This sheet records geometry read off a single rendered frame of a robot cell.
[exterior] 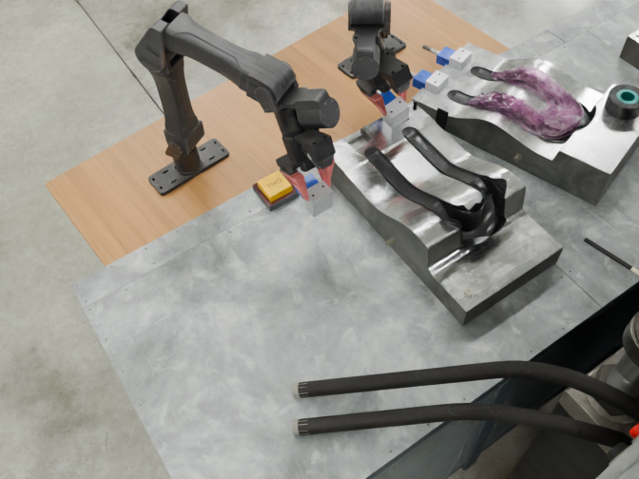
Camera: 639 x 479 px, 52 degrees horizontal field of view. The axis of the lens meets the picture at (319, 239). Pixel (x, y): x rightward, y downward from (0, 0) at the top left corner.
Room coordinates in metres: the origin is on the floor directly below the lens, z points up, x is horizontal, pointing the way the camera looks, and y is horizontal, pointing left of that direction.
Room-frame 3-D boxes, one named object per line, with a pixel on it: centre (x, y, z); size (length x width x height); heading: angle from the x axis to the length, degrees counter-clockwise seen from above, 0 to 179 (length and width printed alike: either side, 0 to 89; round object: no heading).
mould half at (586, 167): (1.12, -0.53, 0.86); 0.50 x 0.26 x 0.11; 46
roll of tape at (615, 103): (1.04, -0.72, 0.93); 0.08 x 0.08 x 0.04
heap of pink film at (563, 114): (1.12, -0.53, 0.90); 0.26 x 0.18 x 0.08; 46
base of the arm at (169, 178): (1.10, 0.30, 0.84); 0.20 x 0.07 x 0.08; 124
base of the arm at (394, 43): (1.43, -0.20, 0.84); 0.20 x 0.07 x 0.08; 124
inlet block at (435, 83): (1.26, -0.30, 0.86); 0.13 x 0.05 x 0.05; 46
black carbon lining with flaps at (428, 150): (0.89, -0.26, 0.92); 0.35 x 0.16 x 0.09; 29
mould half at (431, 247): (0.87, -0.26, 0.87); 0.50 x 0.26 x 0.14; 29
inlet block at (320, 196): (0.89, 0.02, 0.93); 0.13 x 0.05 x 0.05; 29
